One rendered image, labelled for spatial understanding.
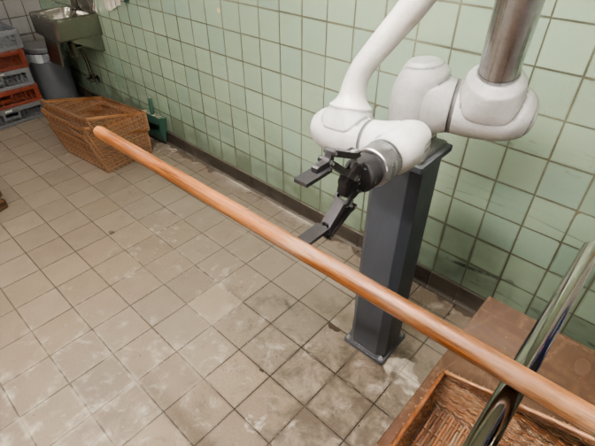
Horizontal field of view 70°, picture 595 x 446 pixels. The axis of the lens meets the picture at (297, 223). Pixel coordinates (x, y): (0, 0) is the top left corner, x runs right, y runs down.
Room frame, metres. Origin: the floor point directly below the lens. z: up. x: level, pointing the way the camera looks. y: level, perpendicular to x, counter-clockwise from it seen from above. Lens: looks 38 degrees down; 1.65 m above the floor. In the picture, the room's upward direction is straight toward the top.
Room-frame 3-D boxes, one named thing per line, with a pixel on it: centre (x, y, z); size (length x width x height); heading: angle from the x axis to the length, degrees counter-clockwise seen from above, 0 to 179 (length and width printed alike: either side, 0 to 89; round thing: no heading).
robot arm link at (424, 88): (1.23, -0.37, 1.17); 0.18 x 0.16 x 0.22; 66
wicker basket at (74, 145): (2.99, 1.51, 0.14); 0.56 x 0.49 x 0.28; 53
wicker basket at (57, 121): (2.98, 1.51, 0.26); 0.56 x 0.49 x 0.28; 54
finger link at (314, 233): (0.63, -0.03, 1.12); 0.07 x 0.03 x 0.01; 138
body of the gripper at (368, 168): (0.73, -0.12, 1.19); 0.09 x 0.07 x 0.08; 138
